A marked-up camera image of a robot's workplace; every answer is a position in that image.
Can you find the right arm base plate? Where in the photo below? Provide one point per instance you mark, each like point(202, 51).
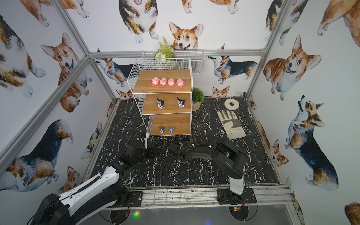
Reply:
point(226, 196)

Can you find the white tape roll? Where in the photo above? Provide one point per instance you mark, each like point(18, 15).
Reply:
point(231, 104)

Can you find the black purple kuromi figure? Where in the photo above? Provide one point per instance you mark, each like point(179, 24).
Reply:
point(160, 103)
point(181, 103)

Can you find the green fern plant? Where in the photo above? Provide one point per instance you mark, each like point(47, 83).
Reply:
point(165, 51)

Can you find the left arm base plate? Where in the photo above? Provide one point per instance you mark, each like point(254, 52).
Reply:
point(132, 199)

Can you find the pink pig toy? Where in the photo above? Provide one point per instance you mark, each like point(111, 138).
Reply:
point(180, 83)
point(163, 81)
point(155, 81)
point(171, 82)

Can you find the white wire three-tier shelf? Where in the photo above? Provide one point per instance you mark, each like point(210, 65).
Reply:
point(146, 96)

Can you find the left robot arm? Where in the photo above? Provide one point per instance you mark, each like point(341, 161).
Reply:
point(99, 192)

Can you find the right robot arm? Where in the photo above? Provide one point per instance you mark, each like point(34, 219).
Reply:
point(228, 157)

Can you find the small potted green plant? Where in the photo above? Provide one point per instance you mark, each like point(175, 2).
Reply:
point(197, 97)

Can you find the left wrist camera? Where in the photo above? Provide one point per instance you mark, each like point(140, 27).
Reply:
point(146, 136)

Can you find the white and grey work glove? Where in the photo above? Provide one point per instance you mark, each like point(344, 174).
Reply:
point(231, 124)

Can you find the white wire wall basket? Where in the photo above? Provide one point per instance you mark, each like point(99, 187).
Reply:
point(196, 58)

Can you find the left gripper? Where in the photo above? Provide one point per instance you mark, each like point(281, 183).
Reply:
point(152, 151)

